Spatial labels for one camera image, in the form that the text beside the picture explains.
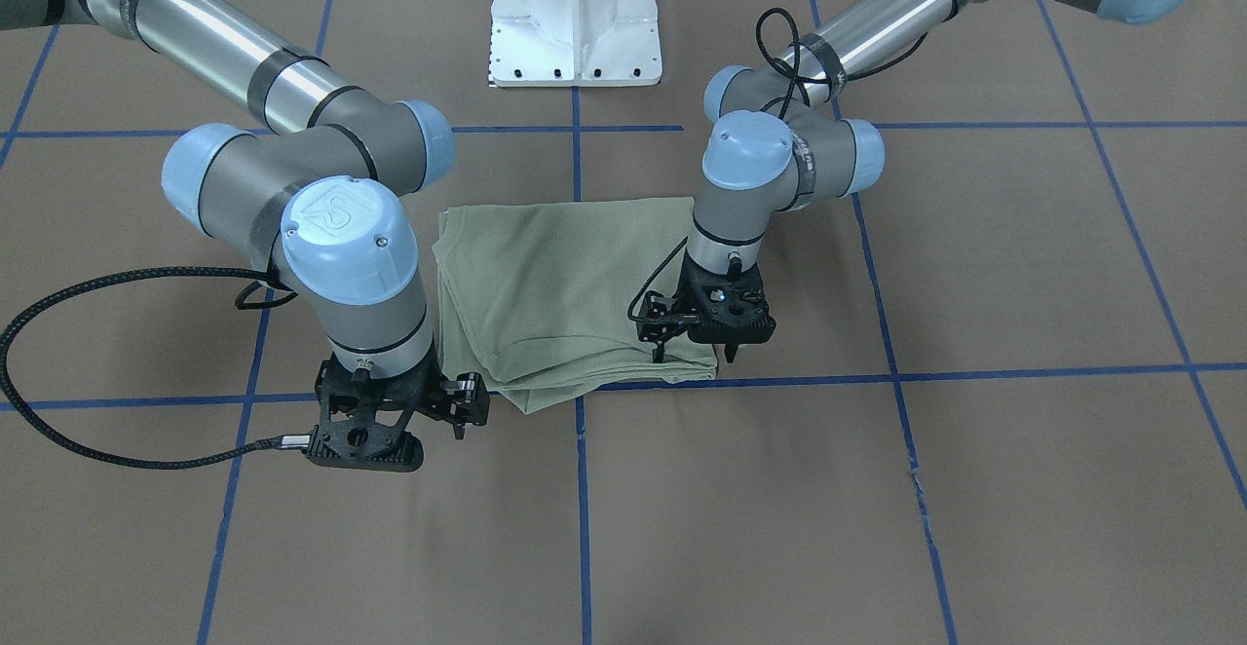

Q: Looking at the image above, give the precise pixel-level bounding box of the sage green long-sleeve shirt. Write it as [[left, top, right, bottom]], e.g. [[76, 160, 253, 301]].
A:
[[433, 197, 718, 413]]

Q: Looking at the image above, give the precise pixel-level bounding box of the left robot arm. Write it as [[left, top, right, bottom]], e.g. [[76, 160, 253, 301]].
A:
[[628, 0, 1186, 361]]

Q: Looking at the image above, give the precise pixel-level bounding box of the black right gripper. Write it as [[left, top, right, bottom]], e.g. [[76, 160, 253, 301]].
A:
[[304, 352, 490, 473]]

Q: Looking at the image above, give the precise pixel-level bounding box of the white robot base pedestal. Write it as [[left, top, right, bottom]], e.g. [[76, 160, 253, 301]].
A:
[[488, 0, 663, 89]]

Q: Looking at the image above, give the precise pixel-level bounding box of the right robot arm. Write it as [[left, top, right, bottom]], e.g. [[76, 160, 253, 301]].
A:
[[2, 0, 490, 473]]

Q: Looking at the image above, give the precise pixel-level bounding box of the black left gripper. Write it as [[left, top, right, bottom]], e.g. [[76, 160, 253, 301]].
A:
[[635, 255, 776, 364]]

